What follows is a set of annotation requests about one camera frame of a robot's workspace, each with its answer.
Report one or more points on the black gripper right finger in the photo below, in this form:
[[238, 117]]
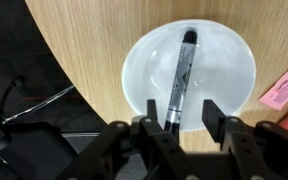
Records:
[[234, 140]]

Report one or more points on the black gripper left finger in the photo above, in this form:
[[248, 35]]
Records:
[[157, 140]]

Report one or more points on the black and gray marker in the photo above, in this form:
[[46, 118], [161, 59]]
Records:
[[181, 76]]

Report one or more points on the white bowl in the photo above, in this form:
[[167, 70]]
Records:
[[217, 73]]

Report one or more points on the pink sweetener packet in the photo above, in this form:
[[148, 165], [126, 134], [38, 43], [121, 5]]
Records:
[[282, 90]]

